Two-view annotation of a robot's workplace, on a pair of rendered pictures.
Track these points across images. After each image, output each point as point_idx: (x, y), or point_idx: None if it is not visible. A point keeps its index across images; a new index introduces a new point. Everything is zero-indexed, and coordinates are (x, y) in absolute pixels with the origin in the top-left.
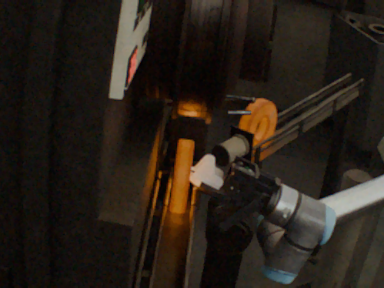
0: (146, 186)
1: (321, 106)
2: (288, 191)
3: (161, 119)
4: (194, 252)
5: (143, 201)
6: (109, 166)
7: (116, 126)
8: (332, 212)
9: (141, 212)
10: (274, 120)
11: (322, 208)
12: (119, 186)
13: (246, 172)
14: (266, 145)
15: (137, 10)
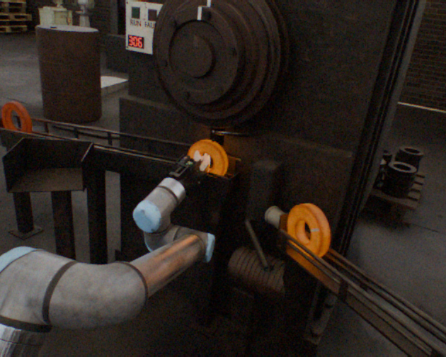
0: (161, 117)
1: (390, 313)
2: (166, 180)
3: (225, 131)
4: (149, 160)
5: (151, 117)
6: (146, 89)
7: (156, 78)
8: (142, 205)
9: (149, 120)
10: (317, 240)
11: (147, 199)
12: (146, 100)
13: (183, 159)
14: (295, 246)
15: (131, 15)
